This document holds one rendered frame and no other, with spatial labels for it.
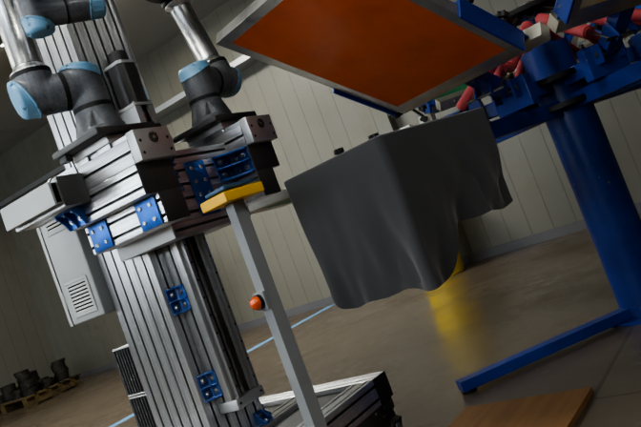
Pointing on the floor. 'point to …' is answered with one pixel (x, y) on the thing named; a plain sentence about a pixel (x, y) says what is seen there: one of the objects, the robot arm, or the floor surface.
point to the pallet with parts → (36, 388)
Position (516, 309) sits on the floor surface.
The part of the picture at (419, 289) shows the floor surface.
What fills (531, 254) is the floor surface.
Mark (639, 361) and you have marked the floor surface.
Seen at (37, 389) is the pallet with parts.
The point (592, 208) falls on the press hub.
